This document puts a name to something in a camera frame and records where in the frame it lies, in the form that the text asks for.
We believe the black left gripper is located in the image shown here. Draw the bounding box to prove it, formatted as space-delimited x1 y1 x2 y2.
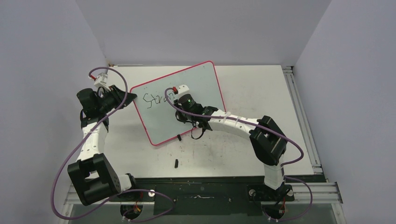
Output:
97 85 136 113

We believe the pink framed whiteboard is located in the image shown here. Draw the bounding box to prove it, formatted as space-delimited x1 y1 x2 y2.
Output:
130 61 225 146

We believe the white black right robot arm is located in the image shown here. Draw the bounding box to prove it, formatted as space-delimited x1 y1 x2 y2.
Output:
174 94 286 200

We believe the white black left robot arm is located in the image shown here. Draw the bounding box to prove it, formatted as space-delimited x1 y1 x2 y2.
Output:
67 85 139 206

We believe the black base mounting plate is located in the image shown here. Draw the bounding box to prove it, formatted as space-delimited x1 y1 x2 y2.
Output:
111 176 295 216

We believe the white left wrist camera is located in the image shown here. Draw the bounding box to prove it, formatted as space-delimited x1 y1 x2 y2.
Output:
94 73 110 91

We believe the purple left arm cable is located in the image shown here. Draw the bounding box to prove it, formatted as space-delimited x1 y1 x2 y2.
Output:
50 66 176 223

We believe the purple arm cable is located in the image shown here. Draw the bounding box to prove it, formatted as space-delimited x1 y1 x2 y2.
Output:
164 87 313 222
50 66 176 223

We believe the aluminium rail right side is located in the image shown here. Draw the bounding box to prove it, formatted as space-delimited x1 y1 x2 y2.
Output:
282 66 323 175

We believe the aluminium rail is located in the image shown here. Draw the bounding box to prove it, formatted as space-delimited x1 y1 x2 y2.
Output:
282 66 323 175
64 182 343 205

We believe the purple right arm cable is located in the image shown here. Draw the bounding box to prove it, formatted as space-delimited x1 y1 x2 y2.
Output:
164 87 313 222

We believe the aluminium front rail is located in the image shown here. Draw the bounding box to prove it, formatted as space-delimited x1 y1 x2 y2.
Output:
64 182 343 205

